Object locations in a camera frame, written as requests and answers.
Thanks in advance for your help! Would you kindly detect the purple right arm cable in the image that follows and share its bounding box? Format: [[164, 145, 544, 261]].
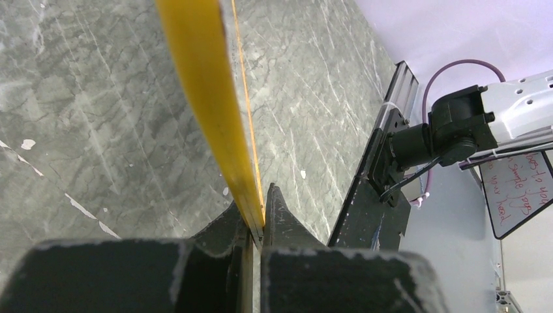
[[408, 59, 506, 208]]

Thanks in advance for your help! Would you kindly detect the aluminium frame rail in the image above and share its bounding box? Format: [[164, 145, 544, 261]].
[[374, 61, 419, 129]]

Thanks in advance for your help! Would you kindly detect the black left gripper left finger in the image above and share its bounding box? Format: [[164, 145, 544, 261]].
[[1, 204, 252, 312]]

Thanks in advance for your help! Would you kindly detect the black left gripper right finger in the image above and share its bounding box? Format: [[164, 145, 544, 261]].
[[260, 184, 449, 312]]

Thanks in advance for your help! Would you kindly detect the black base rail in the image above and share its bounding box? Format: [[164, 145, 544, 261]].
[[327, 103, 411, 251]]

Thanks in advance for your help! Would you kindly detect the yellow framed whiteboard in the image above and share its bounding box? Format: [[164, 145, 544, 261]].
[[156, 1, 265, 239]]

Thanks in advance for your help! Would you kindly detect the black framed small whiteboard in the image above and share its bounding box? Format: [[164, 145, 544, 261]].
[[479, 151, 552, 240]]

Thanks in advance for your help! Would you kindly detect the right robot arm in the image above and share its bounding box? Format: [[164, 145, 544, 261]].
[[260, 85, 500, 312]]

